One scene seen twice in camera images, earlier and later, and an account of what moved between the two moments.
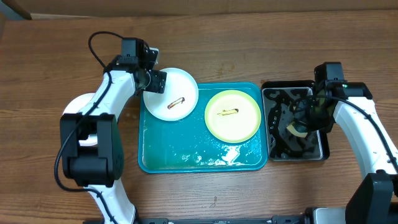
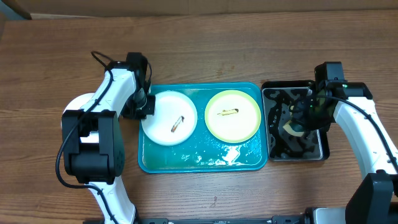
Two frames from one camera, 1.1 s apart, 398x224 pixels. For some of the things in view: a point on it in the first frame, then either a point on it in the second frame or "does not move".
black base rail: x=273 y=219 does not move
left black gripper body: x=153 y=83 to x=140 y=105
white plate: x=180 y=99 to x=175 y=119
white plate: x=73 y=106 does not move
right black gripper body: x=318 y=117 does not move
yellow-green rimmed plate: x=232 y=116 does not move
